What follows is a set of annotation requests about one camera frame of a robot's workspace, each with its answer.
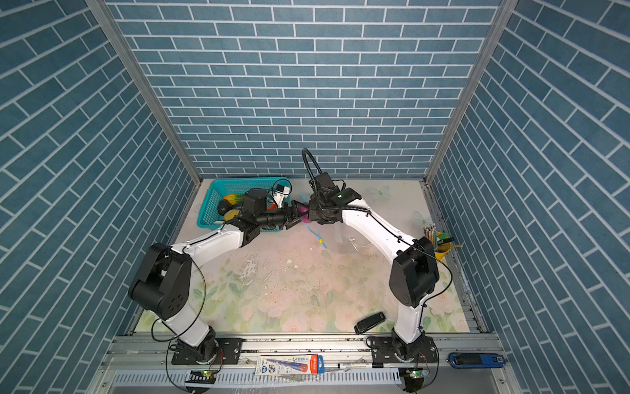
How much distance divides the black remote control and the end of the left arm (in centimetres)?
39

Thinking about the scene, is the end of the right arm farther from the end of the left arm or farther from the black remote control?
the black remote control

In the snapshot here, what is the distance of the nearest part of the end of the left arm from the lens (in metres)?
0.70

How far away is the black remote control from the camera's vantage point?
2.53ft

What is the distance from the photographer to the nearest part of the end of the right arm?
1.99 feet

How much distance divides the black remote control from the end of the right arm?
346 millimetres
